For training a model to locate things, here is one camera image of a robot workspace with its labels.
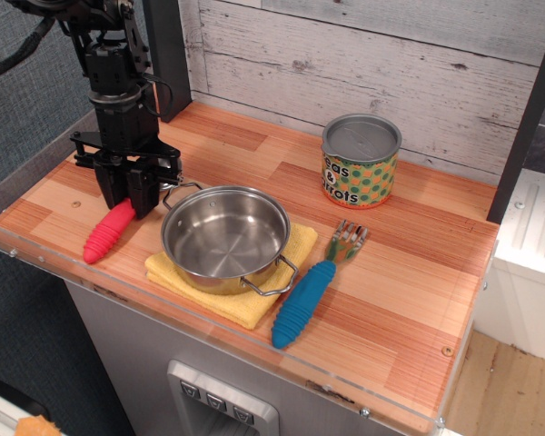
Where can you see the red handled metal spoon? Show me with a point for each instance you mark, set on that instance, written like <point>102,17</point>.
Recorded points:
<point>108,232</point>

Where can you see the stainless steel pot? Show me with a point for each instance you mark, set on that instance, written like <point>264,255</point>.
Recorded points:
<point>229,239</point>

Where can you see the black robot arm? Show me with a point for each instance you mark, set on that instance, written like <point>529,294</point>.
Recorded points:
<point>107,43</point>

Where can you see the blue handled metal fork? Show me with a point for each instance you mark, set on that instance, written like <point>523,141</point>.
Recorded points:
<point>298,308</point>

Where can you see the yellow folded cloth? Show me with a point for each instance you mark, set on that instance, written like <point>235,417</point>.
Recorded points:
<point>245,309</point>

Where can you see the grey toy fridge cabinet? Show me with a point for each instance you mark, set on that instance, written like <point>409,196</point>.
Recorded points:
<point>136,347</point>

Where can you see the white cabinet at right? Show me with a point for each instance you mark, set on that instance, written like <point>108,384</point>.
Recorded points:
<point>511,305</point>

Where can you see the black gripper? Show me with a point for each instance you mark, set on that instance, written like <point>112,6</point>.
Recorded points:
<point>126,153</point>

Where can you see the dark vertical post right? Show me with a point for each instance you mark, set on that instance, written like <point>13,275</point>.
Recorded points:
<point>520,148</point>

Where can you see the orange object bottom left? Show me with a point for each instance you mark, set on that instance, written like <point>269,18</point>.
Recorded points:
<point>36,426</point>

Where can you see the dark vertical post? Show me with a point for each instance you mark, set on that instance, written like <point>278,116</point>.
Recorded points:
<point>520,148</point>
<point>165,35</point>

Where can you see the silver dispenser button panel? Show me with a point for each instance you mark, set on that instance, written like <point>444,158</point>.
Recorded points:
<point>208,406</point>

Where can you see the dark vertical post left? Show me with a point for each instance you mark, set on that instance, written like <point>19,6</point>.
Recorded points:
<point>165,35</point>

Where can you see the peas and carrots can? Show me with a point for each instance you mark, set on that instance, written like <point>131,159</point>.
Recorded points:
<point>359,160</point>

